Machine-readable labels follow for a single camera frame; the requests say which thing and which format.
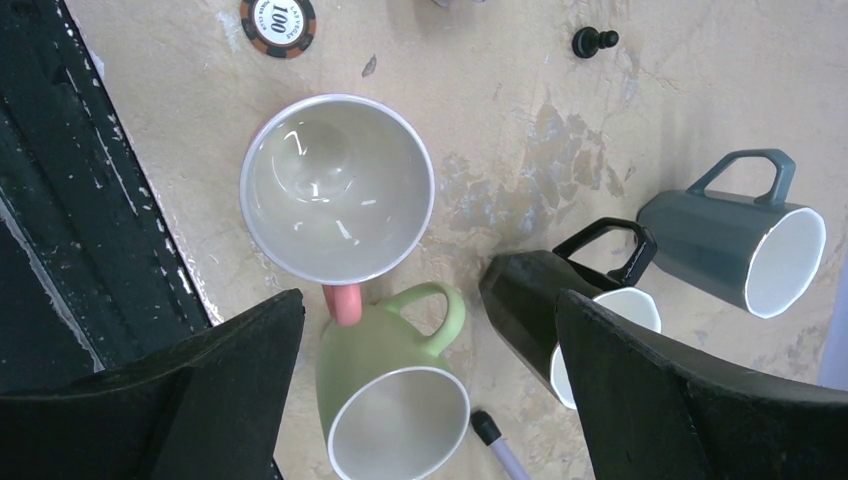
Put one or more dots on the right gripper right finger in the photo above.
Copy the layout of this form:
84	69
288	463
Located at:
651	407

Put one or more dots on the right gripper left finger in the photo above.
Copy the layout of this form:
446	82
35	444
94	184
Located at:
208	407

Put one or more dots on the black mug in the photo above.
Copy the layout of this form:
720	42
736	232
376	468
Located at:
519	292

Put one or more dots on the light green mug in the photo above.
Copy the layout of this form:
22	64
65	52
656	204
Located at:
389	405

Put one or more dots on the grey mug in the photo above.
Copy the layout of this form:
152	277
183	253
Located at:
759	254

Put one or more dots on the pink mug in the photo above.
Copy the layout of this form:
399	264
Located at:
337	189

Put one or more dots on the black base bar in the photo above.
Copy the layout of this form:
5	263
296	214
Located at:
91	277

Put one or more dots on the black knob near tube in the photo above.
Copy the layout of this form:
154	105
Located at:
587	41

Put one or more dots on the right round token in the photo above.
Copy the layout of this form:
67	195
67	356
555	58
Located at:
279	28

